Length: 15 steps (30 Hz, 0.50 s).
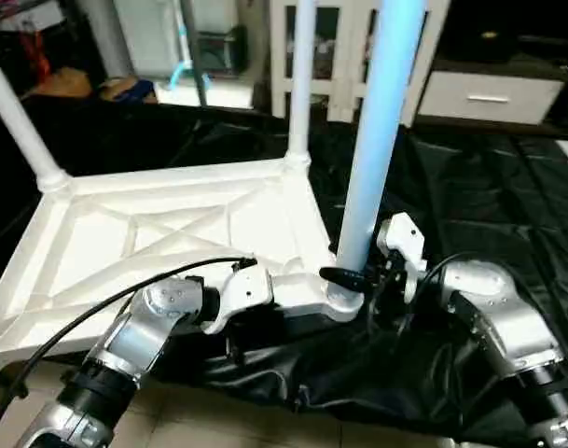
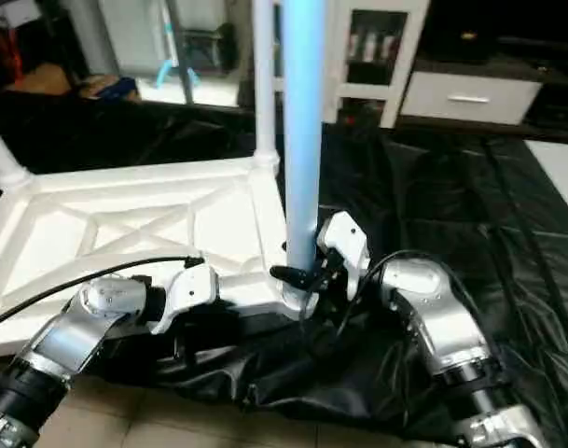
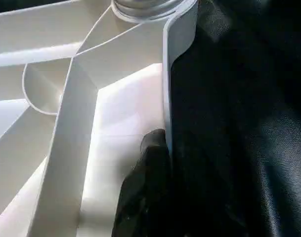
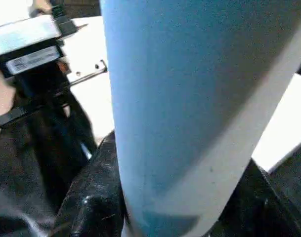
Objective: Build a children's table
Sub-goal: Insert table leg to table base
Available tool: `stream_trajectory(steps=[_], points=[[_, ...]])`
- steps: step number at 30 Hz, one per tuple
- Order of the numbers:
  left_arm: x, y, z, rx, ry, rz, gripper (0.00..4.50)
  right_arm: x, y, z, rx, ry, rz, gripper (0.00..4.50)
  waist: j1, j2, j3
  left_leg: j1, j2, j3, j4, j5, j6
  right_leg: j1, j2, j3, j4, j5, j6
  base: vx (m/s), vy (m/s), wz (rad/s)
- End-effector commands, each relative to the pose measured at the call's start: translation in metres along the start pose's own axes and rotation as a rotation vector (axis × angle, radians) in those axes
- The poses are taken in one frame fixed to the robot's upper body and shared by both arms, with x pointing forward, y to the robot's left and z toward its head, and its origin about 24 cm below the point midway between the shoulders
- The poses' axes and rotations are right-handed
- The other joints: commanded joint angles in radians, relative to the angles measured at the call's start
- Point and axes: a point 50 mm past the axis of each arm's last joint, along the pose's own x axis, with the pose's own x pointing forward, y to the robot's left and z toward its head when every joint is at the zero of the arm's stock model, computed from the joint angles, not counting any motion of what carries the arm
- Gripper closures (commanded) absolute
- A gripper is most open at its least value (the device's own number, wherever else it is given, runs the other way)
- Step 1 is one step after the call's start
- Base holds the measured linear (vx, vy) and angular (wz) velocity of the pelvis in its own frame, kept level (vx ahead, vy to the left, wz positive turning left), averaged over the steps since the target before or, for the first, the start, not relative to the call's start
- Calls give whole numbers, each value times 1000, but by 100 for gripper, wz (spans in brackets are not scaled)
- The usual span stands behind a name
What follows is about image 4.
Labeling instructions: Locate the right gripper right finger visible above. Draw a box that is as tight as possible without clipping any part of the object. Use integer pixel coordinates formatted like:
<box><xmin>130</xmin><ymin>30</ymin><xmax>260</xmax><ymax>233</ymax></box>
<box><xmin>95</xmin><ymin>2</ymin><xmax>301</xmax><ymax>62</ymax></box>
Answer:
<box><xmin>212</xmin><ymin>158</ymin><xmax>301</xmax><ymax>237</ymax></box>

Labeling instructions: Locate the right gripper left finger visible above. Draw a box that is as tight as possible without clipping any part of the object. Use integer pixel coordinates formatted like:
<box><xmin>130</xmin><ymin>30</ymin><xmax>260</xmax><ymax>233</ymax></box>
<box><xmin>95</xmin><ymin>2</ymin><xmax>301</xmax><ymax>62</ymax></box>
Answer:
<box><xmin>50</xmin><ymin>129</ymin><xmax>127</xmax><ymax>237</ymax></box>

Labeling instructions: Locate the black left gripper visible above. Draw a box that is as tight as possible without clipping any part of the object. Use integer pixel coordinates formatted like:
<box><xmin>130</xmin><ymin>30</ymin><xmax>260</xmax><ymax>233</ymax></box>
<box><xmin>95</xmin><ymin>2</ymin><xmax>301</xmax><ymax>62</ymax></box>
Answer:
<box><xmin>0</xmin><ymin>44</ymin><xmax>109</xmax><ymax>163</ymax></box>

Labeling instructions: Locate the white plastic table top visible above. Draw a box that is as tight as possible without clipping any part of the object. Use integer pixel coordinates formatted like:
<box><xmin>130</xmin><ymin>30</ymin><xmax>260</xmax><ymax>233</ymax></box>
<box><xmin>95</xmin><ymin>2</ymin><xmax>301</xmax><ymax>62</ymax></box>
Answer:
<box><xmin>56</xmin><ymin>15</ymin><xmax>301</xmax><ymax>173</ymax></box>

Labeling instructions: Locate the white plastic table leg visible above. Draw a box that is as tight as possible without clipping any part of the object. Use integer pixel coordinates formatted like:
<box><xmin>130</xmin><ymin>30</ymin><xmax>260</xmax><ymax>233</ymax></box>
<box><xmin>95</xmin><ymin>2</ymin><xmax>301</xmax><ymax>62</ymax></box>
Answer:
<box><xmin>98</xmin><ymin>0</ymin><xmax>301</xmax><ymax>237</ymax></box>

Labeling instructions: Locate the black work mat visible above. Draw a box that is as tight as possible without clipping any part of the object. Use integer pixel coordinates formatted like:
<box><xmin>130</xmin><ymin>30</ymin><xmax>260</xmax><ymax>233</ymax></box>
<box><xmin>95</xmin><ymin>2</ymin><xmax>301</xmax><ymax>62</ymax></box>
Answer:
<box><xmin>0</xmin><ymin>114</ymin><xmax>301</xmax><ymax>237</ymax></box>

